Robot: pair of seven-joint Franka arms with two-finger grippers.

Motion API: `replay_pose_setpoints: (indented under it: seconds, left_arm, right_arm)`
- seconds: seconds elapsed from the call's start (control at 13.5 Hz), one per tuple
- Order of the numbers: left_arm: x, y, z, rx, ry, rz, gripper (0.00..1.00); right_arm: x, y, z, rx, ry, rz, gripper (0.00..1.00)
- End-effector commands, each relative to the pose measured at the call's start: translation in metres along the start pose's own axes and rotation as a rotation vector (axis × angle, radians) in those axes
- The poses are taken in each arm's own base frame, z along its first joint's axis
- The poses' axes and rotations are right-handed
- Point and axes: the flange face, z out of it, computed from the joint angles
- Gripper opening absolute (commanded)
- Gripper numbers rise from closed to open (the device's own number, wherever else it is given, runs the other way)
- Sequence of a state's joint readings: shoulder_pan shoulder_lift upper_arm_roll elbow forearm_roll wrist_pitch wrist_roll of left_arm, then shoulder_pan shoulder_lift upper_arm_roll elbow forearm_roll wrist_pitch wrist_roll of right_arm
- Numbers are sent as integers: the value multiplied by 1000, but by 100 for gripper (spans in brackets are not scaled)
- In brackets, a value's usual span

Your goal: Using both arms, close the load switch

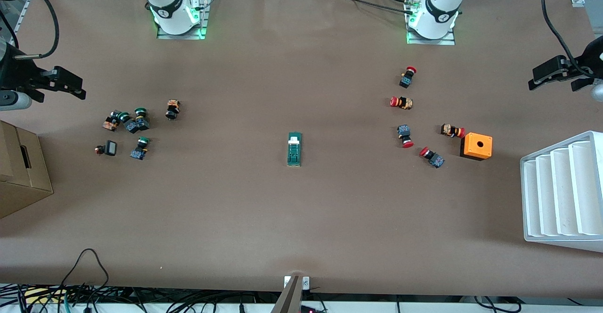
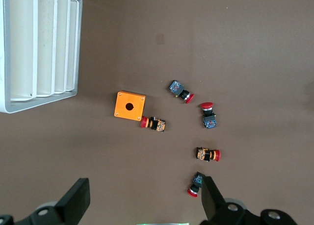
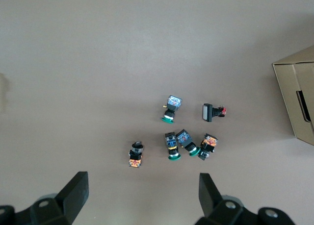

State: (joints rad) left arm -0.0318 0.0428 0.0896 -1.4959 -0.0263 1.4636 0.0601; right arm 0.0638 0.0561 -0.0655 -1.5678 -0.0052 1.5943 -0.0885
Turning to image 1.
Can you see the aluminium arm base plate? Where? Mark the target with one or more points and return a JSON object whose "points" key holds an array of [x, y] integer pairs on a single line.
{"points": [[431, 42], [181, 36]]}

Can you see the tan camera post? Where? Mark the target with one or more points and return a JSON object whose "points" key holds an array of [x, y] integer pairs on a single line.
{"points": [[288, 299]]}

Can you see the red mushroom button blue block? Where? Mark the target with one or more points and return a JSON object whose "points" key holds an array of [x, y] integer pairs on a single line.
{"points": [[404, 134], [407, 78], [433, 158]]}

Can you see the orange button enclosure box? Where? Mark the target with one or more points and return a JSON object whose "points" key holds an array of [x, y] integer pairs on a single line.
{"points": [[476, 145]]}

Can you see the brown cardboard box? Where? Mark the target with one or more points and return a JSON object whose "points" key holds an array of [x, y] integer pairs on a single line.
{"points": [[19, 176]]}

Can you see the white slotted tray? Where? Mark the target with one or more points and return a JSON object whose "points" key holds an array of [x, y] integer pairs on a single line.
{"points": [[560, 195]]}

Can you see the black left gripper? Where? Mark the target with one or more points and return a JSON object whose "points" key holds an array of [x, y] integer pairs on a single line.
{"points": [[591, 58]]}

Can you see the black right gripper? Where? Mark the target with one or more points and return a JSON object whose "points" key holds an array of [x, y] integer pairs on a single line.
{"points": [[14, 74]]}

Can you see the red mushroom button orange block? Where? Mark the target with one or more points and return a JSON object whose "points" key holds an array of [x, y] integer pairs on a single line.
{"points": [[403, 102], [451, 130]]}

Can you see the green terminal block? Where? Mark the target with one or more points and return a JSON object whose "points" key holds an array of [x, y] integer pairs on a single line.
{"points": [[294, 150]]}

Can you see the black pushbutton orange contact block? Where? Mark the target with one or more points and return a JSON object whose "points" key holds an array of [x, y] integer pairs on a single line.
{"points": [[172, 109], [110, 122]]}

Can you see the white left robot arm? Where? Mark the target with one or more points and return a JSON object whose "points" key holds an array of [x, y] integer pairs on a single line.
{"points": [[440, 6]]}

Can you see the green pushbutton blue contact block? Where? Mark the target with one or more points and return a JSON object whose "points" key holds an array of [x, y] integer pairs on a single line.
{"points": [[141, 119], [140, 149], [131, 125]]}

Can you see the silver post bracket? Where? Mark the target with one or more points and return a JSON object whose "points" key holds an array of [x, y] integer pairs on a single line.
{"points": [[306, 283]]}

